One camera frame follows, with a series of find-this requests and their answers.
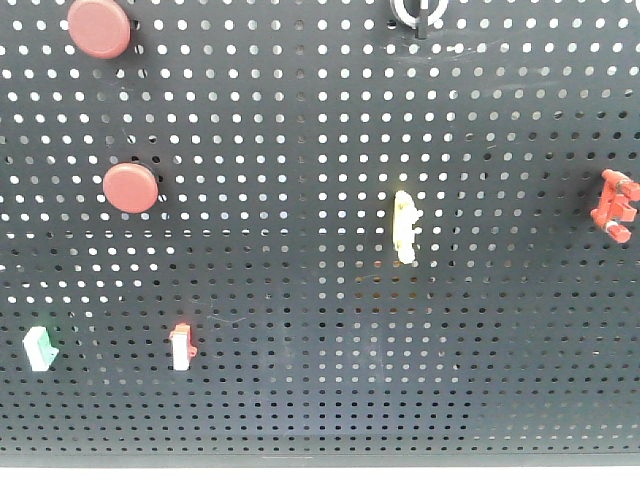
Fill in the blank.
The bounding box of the lower red round push button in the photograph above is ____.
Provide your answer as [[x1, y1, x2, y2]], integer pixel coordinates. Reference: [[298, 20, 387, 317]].
[[103, 162, 159, 213]]

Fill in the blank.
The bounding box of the red round push button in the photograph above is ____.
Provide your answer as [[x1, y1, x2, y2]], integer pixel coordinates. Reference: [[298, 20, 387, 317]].
[[103, 162, 159, 213], [67, 0, 131, 59]]

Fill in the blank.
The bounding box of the upper red round push button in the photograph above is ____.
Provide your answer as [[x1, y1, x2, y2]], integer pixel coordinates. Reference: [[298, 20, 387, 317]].
[[67, 0, 131, 59]]

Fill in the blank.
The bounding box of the black perforated pegboard panel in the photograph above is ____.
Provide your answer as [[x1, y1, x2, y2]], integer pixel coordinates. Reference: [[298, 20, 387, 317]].
[[1, 1, 639, 467]]

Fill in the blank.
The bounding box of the white standing desk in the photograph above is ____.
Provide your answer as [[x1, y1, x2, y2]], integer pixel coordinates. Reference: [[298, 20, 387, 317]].
[[1, 466, 639, 480]]

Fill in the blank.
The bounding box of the yellow toggle switch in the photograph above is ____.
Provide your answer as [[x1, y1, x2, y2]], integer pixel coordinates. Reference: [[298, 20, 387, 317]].
[[392, 190, 423, 265]]

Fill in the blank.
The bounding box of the red white rocker switch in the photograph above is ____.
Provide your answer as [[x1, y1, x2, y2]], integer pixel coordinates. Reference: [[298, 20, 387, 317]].
[[169, 323, 198, 371]]

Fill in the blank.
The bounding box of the black white selector switch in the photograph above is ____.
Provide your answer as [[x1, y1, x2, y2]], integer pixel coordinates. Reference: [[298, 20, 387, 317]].
[[389, 0, 449, 40]]

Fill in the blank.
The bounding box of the red toggle switch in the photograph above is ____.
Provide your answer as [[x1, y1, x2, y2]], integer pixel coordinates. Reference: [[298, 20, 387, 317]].
[[590, 169, 640, 244]]

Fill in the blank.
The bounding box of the green white rocker switch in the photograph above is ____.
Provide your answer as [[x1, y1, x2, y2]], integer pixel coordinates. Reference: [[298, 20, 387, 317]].
[[22, 326, 59, 372]]

